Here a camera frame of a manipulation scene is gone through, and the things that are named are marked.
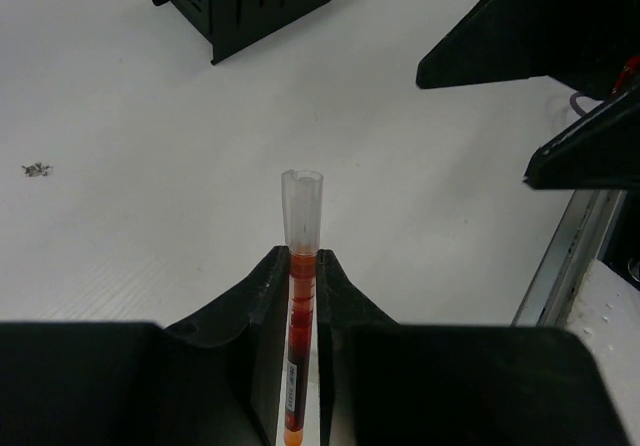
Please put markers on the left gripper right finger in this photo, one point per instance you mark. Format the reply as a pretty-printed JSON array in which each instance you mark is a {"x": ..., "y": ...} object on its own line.
[{"x": 386, "y": 383}]

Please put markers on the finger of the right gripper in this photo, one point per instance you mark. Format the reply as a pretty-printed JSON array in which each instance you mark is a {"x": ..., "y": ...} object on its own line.
[
  {"x": 600, "y": 151},
  {"x": 584, "y": 44}
]

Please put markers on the orange pencil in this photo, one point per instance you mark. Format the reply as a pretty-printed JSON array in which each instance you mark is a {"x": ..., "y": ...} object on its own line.
[{"x": 302, "y": 204}]

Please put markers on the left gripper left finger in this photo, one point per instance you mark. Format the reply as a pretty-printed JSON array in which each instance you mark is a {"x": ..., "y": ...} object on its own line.
[{"x": 212, "y": 378}]

